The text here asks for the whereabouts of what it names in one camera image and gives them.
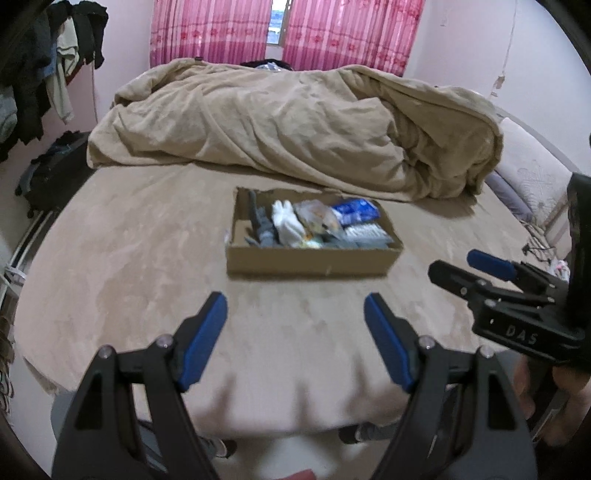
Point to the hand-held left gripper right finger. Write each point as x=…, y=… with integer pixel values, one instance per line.
x=388, y=341

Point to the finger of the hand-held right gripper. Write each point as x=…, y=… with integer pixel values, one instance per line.
x=489, y=264
x=457, y=279

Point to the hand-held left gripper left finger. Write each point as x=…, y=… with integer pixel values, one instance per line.
x=203, y=341

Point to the clear bag of white tablets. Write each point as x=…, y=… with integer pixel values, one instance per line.
x=364, y=232

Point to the plain grey sock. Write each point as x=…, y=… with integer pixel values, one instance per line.
x=339, y=242

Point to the cardboard box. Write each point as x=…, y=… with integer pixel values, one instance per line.
x=300, y=264

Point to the blue tissue packet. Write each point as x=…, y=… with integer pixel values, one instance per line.
x=355, y=210

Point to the green printed packet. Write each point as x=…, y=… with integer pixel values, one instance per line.
x=311, y=242

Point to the grey ribbed sock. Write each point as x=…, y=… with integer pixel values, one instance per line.
x=263, y=228

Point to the clear bag of snacks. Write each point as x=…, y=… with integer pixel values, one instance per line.
x=318, y=214

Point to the white sock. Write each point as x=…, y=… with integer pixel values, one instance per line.
x=286, y=221

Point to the person's right hand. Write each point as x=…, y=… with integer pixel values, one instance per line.
x=572, y=387

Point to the purple pillow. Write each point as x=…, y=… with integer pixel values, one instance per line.
x=508, y=196

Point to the white bedside box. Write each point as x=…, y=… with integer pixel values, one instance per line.
x=558, y=226

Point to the person's right shoe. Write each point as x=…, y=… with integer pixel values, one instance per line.
x=364, y=433

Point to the person's shoe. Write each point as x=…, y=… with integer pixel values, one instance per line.
x=364, y=433
x=221, y=446

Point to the white floral pillow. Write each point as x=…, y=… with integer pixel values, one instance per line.
x=531, y=168

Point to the person's left shoe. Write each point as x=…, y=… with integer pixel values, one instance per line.
x=221, y=446

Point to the grey curved headboard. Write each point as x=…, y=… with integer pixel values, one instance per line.
x=545, y=138

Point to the shoes on rack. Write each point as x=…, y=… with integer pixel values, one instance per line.
x=5, y=360

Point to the white metal rack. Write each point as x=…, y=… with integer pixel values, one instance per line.
x=23, y=249

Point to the black suitcase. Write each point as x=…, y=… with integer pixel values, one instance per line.
x=55, y=173

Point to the beige blanket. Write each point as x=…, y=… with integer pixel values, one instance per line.
x=277, y=124

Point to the pink curtain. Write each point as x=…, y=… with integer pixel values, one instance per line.
x=207, y=32
x=351, y=34

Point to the dark cloth behind blanket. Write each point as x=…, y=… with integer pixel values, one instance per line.
x=265, y=65

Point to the grey quilted jacket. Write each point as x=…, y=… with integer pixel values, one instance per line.
x=7, y=115

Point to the cream hanging shirt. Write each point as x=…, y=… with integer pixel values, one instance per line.
x=64, y=69

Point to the window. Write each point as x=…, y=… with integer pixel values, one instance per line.
x=278, y=23

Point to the black hanging jacket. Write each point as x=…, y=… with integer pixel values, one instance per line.
x=90, y=32

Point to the dark hanging coats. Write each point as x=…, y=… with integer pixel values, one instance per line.
x=27, y=55

